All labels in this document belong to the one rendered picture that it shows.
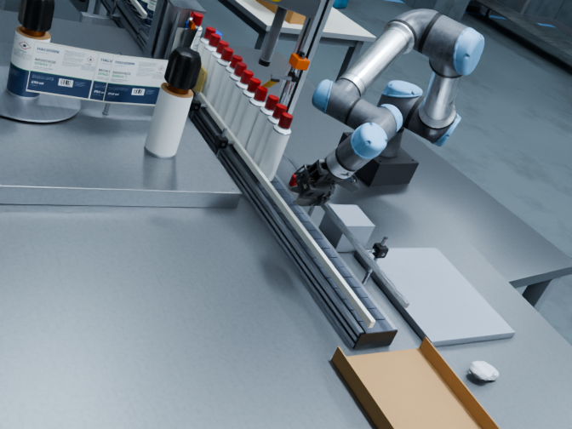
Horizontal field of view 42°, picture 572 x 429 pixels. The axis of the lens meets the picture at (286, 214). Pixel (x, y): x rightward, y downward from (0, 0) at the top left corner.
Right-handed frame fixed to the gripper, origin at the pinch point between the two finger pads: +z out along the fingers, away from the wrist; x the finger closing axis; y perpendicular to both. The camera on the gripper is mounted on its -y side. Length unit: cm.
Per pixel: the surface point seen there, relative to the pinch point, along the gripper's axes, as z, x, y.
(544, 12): 392, -520, -832
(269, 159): 7.1, -15.9, 2.4
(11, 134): 22, -27, 67
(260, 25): 107, -150, -82
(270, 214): 7.4, 0.5, 5.9
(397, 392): -20, 55, 3
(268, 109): 4.0, -30.4, 0.9
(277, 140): 1.5, -18.8, 2.1
